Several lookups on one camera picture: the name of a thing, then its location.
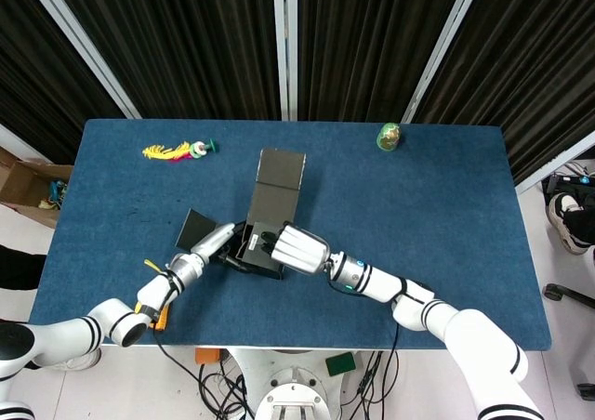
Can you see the brown cardboard storage box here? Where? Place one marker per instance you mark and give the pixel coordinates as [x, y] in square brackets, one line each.
[23, 183]

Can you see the black chair base leg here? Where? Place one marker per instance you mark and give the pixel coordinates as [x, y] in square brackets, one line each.
[558, 292]

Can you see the green gold nesting doll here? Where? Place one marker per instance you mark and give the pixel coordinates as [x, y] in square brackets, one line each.
[389, 137]

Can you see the white partition frame post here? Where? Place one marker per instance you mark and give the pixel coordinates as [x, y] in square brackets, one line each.
[442, 43]
[284, 43]
[558, 161]
[80, 39]

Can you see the orange block under table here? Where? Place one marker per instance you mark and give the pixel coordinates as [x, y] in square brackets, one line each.
[207, 355]

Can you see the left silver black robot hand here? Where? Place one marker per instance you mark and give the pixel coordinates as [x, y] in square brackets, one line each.
[211, 245]

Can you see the white black sneaker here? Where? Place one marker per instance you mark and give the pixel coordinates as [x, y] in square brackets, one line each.
[564, 225]

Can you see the green rectangular pad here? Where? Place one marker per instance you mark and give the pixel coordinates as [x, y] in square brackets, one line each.
[340, 364]

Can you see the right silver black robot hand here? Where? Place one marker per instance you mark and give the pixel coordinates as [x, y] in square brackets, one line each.
[300, 250]

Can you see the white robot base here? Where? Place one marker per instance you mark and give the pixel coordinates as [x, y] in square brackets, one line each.
[293, 392]

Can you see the black cardboard folding box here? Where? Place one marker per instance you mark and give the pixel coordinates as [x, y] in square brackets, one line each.
[276, 197]

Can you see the black pleated curtain panel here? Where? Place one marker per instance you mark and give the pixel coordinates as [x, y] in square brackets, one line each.
[534, 67]
[28, 67]
[186, 43]
[372, 43]

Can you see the blue felt table cover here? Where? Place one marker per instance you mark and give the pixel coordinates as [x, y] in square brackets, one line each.
[441, 229]

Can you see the black trouser leg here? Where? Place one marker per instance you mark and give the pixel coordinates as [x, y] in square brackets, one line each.
[583, 225]
[18, 266]

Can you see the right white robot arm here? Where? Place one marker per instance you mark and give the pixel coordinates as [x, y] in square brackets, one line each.
[465, 332]

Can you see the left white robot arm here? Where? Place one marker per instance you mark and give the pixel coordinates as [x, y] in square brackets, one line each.
[65, 336]

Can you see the yellow pink feather toy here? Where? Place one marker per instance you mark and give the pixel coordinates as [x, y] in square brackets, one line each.
[162, 151]

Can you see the blue green toy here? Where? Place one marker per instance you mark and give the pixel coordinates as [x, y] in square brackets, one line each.
[56, 196]

